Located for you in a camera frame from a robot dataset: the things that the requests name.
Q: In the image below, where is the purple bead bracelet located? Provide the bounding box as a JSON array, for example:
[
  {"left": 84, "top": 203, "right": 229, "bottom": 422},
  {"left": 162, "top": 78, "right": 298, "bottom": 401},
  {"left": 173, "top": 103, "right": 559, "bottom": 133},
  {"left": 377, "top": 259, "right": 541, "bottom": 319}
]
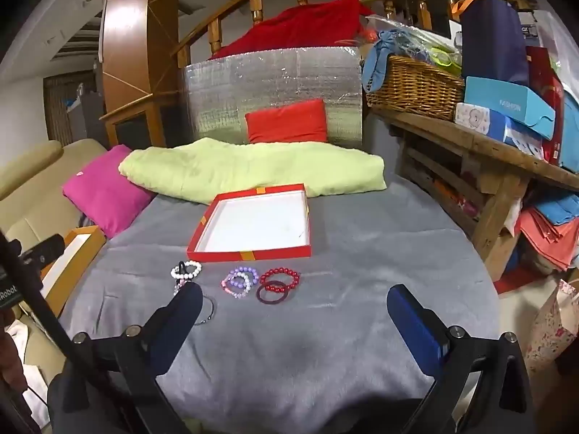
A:
[{"left": 227, "top": 268, "right": 259, "bottom": 289}]

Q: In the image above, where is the white and blue box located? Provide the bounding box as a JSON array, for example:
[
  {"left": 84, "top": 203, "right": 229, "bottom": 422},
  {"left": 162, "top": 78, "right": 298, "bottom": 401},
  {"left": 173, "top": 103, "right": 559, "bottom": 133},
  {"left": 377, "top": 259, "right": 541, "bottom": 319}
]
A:
[{"left": 454, "top": 102, "right": 546, "bottom": 160}]

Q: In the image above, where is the beige sofa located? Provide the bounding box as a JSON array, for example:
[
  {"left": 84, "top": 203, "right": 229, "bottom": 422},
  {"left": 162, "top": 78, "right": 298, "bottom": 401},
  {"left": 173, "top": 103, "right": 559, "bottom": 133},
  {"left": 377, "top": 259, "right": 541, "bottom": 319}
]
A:
[{"left": 0, "top": 139, "right": 110, "bottom": 371}]

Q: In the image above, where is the red bead bracelet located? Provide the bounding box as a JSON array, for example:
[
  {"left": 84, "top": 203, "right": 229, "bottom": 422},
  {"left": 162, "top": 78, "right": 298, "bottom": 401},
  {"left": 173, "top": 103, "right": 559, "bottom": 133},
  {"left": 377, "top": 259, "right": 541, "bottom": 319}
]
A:
[{"left": 259, "top": 267, "right": 302, "bottom": 288}]

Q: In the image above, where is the yellow-green pillow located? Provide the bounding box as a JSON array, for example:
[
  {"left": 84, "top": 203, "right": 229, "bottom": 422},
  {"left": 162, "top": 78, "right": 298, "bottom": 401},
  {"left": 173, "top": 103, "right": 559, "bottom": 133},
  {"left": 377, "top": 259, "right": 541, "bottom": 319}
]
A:
[{"left": 118, "top": 137, "right": 388, "bottom": 204}]

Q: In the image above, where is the red shallow box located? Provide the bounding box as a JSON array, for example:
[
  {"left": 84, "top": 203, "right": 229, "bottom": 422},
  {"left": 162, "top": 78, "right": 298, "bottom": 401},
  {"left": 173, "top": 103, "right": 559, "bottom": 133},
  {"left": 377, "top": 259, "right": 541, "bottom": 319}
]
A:
[{"left": 187, "top": 183, "right": 313, "bottom": 264}]

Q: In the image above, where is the navy bag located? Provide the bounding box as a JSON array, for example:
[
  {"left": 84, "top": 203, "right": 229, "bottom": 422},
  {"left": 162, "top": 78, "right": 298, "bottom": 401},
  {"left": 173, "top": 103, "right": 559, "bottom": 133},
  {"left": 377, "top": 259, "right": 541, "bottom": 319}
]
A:
[{"left": 458, "top": 0, "right": 531, "bottom": 88}]

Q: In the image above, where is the silver foil sheet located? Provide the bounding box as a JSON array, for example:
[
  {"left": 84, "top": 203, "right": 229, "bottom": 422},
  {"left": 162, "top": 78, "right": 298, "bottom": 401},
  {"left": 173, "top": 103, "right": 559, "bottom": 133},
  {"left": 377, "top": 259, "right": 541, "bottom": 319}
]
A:
[{"left": 180, "top": 46, "right": 364, "bottom": 148}]

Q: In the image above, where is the wooden bench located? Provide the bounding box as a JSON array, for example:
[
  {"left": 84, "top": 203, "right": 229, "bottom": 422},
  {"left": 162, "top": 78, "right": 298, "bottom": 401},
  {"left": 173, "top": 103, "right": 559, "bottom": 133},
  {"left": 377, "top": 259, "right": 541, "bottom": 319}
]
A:
[{"left": 370, "top": 107, "right": 579, "bottom": 282}]

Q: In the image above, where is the stack of coloured folded bags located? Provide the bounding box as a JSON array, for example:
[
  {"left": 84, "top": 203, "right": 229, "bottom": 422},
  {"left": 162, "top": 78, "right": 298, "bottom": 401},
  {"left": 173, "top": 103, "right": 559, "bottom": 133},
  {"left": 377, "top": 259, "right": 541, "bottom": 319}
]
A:
[{"left": 517, "top": 189, "right": 579, "bottom": 273}]

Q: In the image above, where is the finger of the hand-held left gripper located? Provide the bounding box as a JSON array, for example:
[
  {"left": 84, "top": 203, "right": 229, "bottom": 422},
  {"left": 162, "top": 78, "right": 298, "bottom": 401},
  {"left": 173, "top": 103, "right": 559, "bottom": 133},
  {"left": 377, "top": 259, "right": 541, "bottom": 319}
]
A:
[{"left": 20, "top": 234, "right": 66, "bottom": 265}]

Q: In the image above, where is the red pillow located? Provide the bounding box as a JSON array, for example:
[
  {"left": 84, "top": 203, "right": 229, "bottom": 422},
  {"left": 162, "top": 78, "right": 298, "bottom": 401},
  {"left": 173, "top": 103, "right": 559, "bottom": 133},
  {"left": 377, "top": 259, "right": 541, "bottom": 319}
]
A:
[{"left": 245, "top": 98, "right": 329, "bottom": 145}]

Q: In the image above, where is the wooden stair railing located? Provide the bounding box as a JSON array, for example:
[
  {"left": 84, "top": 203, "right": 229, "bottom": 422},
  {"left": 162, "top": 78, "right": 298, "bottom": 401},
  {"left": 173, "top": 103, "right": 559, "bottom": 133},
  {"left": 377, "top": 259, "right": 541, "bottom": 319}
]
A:
[{"left": 174, "top": 0, "right": 535, "bottom": 69}]

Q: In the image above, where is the silver metal bangle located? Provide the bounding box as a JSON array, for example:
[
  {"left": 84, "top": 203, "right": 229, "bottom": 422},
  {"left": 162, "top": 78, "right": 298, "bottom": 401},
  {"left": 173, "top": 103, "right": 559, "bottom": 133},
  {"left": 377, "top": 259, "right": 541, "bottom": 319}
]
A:
[{"left": 194, "top": 295, "right": 218, "bottom": 326}]

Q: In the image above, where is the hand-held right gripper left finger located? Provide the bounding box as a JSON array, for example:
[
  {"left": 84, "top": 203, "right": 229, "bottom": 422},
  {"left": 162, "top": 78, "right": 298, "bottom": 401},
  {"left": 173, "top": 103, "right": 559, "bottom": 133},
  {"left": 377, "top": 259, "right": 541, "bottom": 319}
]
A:
[{"left": 72, "top": 281, "right": 204, "bottom": 431}]

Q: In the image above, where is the red gift bag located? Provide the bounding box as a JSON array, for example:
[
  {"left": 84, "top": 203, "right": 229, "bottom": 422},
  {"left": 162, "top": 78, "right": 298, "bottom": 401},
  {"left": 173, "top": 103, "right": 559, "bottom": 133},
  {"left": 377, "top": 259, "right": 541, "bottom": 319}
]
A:
[{"left": 524, "top": 46, "right": 566, "bottom": 164}]

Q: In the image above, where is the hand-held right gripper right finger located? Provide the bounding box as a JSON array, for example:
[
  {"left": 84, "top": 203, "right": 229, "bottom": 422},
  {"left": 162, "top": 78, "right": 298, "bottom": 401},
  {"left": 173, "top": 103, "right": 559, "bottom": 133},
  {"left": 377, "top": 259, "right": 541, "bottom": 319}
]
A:
[{"left": 386, "top": 284, "right": 535, "bottom": 417}]

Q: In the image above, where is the red cloth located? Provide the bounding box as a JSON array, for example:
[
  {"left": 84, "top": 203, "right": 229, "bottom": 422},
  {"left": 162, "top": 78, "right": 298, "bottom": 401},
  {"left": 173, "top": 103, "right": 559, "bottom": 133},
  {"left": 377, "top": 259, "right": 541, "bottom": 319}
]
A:
[{"left": 210, "top": 0, "right": 377, "bottom": 60}]

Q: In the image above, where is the wicker basket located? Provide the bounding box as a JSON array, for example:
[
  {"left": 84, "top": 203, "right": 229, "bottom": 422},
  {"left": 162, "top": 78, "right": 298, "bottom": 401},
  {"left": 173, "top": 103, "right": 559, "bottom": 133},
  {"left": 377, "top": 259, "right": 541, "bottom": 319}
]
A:
[{"left": 364, "top": 54, "right": 467, "bottom": 122}]

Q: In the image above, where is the magenta pillow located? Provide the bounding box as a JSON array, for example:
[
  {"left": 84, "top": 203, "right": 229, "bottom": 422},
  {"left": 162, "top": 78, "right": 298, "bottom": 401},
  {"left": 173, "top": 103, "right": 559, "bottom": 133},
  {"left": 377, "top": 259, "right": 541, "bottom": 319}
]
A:
[{"left": 62, "top": 144, "right": 157, "bottom": 239}]

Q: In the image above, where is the teal cardboard box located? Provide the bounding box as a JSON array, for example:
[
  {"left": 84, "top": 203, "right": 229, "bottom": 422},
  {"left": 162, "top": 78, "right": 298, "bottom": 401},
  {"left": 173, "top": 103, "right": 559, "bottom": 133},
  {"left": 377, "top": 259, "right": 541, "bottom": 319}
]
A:
[{"left": 463, "top": 75, "right": 557, "bottom": 141}]

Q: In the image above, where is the pink and white bead bracelet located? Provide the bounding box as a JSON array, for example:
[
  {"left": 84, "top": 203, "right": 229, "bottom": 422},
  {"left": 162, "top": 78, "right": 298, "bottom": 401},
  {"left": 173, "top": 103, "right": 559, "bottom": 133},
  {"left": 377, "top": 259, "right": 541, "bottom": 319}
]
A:
[{"left": 221, "top": 275, "right": 253, "bottom": 299}]

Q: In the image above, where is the blue cloth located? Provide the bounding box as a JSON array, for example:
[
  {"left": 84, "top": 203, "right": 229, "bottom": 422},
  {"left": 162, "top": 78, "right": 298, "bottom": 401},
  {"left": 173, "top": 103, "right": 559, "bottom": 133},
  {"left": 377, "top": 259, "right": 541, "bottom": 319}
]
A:
[{"left": 361, "top": 29, "right": 409, "bottom": 94}]

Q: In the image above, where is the clear plastic bag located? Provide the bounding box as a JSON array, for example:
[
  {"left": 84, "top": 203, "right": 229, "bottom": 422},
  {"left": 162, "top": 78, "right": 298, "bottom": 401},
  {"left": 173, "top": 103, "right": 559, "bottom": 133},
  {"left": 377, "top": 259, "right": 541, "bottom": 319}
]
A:
[{"left": 365, "top": 13, "right": 463, "bottom": 78}]

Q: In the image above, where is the floral paper bag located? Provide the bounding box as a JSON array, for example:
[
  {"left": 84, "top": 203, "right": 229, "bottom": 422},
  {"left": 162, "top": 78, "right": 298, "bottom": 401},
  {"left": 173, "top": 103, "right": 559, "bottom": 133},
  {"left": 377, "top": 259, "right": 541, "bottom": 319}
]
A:
[{"left": 524, "top": 278, "right": 579, "bottom": 374}]

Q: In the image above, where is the dark red bangle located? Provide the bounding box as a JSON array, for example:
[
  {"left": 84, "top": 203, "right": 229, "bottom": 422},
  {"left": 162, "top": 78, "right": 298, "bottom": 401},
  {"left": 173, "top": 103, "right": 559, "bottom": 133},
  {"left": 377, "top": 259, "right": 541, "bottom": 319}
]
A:
[{"left": 256, "top": 281, "right": 289, "bottom": 304}]

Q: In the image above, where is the grey blanket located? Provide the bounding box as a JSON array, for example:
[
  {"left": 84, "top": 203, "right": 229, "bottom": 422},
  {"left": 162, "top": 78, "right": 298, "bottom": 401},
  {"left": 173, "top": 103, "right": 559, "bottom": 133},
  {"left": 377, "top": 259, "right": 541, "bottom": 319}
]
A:
[{"left": 59, "top": 175, "right": 501, "bottom": 431}]

